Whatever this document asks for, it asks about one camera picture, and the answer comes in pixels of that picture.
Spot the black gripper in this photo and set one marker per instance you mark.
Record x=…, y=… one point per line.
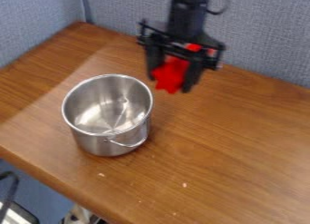
x=161, y=44

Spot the red block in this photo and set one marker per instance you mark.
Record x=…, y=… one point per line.
x=170, y=74

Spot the metal pot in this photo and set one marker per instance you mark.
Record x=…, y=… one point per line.
x=107, y=111

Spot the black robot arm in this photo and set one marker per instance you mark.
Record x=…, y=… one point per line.
x=186, y=18

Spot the white black object under table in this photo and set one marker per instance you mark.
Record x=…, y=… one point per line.
x=80, y=215

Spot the grey case under table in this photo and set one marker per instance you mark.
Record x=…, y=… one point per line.
x=18, y=215

